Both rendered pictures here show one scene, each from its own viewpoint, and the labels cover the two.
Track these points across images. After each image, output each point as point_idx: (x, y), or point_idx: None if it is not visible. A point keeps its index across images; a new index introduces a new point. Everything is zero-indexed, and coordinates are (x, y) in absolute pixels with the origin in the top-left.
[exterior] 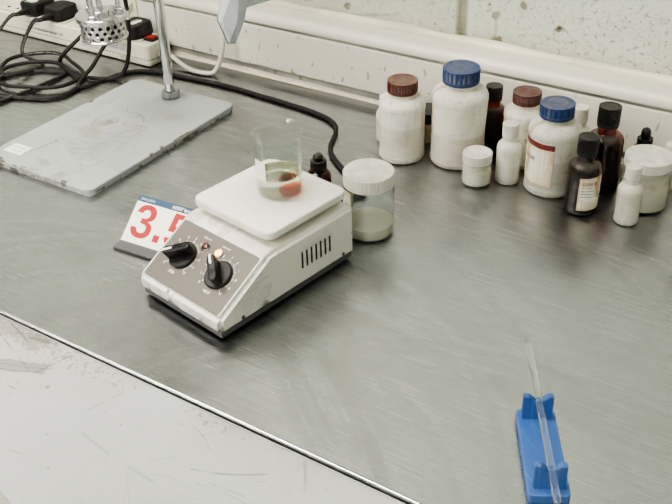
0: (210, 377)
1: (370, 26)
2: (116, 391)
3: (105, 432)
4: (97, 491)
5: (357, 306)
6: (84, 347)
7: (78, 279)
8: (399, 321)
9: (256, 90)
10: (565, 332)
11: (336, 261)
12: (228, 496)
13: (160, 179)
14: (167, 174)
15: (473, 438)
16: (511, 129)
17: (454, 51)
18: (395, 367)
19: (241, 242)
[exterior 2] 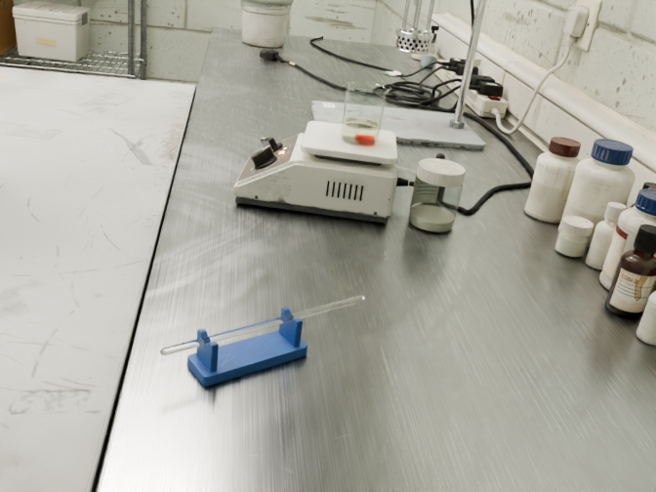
0: (194, 210)
1: (620, 123)
2: (149, 186)
3: (109, 192)
4: (56, 203)
5: (334, 240)
6: (179, 169)
7: (238, 151)
8: (340, 260)
9: (520, 150)
10: (430, 339)
11: (368, 217)
12: (86, 242)
13: None
14: None
15: (239, 321)
16: (610, 209)
17: (655, 154)
18: (284, 270)
19: (297, 151)
